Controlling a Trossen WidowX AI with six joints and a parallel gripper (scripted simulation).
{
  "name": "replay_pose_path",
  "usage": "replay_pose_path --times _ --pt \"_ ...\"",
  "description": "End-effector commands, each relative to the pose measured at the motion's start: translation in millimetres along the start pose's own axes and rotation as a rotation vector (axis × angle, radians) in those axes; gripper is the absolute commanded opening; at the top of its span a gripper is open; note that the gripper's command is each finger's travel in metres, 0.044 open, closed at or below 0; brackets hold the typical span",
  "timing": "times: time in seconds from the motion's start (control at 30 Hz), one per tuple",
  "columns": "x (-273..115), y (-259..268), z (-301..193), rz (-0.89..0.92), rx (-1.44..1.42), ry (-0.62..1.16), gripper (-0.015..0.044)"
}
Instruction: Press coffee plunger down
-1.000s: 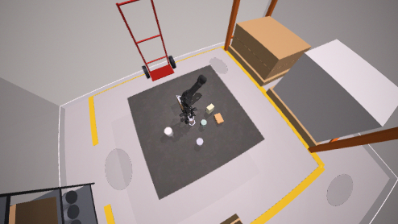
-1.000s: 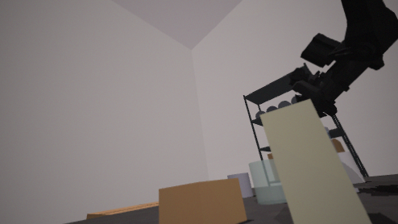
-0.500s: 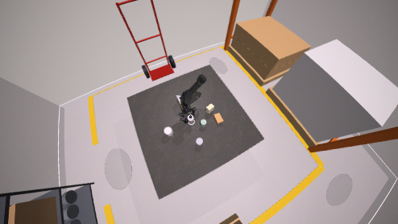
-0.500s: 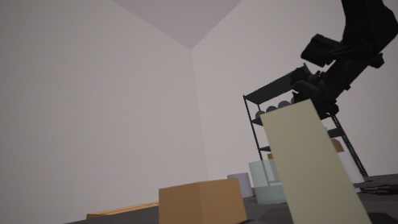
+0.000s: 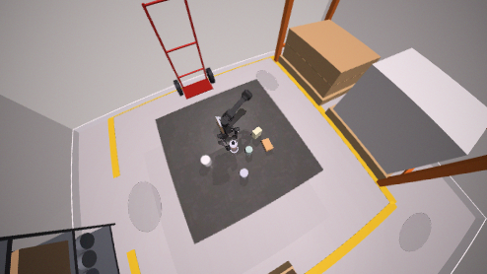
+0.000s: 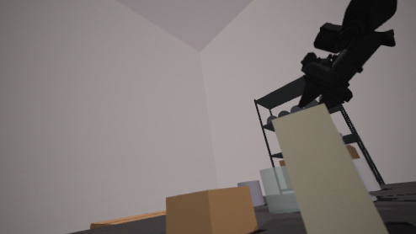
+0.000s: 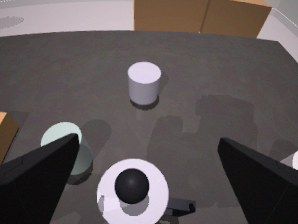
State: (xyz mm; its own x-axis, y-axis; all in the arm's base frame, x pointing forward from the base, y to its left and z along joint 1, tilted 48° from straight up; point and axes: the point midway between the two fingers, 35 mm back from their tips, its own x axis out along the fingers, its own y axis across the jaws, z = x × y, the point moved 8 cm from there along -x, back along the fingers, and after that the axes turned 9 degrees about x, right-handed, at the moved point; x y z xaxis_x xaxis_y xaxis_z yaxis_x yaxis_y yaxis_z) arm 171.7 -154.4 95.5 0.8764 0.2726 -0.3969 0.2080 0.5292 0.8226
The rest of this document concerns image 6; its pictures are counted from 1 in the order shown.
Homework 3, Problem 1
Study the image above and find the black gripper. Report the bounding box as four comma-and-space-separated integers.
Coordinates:
298, 51, 365, 110

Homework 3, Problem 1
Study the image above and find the brown cardboard box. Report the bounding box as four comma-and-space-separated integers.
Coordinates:
166, 185, 258, 234

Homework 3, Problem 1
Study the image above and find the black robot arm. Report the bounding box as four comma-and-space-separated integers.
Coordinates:
301, 0, 397, 72

